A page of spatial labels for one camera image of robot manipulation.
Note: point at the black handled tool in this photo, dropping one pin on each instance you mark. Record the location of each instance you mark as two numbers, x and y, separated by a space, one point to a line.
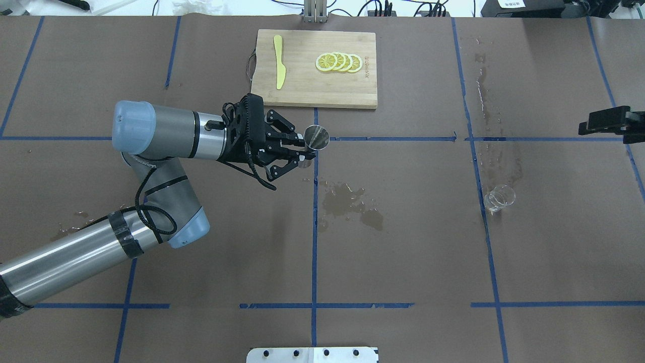
79 4

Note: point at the steel jigger measuring cup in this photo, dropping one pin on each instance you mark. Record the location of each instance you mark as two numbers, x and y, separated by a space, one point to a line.
315 138

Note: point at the aluminium frame post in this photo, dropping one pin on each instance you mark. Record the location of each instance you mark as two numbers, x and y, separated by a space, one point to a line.
315 11

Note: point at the yellow plastic knife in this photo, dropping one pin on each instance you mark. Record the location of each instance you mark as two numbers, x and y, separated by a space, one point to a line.
280 66

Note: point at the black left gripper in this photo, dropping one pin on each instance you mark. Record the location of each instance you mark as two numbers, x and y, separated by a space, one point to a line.
258 143

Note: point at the black computer box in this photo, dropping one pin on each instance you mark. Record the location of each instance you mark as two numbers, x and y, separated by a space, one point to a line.
523 9

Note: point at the lemon slice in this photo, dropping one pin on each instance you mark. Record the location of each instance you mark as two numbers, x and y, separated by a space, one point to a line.
357 63
348 63
326 62
341 61

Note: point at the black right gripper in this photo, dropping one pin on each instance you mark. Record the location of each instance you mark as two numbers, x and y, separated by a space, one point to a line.
607 121

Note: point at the clear glass beaker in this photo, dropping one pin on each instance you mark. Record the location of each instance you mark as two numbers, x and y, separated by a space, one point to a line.
500 197

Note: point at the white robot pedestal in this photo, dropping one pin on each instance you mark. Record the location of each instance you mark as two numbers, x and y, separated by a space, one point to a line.
313 354

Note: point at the bamboo cutting board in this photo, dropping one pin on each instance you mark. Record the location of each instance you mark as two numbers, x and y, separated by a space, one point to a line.
304 84

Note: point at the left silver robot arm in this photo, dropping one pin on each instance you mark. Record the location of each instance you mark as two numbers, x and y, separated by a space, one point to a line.
153 140

